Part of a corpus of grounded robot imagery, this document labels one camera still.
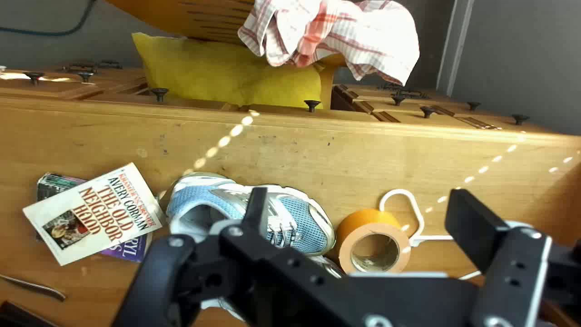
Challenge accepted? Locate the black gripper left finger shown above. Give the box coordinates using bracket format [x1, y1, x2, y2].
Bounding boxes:
[217, 184, 328, 292]

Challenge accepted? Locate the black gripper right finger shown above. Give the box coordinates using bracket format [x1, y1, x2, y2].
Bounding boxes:
[444, 186, 551, 327]

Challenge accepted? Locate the white paperback book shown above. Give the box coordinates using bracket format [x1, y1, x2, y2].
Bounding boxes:
[21, 161, 163, 268]

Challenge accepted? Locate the tan tape roll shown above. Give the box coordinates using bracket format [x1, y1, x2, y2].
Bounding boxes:
[333, 206, 413, 277]

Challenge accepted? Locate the wooden roll-top desk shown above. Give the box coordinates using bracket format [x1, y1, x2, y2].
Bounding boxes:
[0, 59, 581, 327]

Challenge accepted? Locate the yellow cloth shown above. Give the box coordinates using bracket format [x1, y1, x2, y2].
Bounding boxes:
[130, 30, 333, 112]

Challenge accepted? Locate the red white checked towel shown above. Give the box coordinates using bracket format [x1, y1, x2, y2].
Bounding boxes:
[235, 0, 421, 86]

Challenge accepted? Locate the white wire hanger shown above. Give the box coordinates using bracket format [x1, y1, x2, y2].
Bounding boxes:
[377, 186, 486, 283]

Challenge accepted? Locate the dark floor cable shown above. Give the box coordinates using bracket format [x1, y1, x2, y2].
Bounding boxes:
[0, 0, 97, 35]

